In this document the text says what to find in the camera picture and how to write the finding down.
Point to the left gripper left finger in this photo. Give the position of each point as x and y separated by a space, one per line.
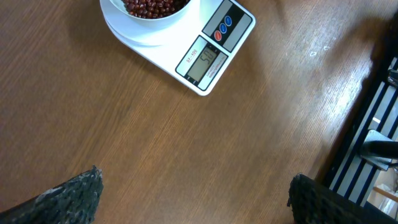
74 201

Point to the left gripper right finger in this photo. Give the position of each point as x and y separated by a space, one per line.
312 202

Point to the white digital kitchen scale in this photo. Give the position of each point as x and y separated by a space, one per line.
197 49

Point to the white bowl on scale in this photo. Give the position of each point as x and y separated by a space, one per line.
162 22

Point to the red beans in bowl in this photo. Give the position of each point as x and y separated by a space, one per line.
153 9

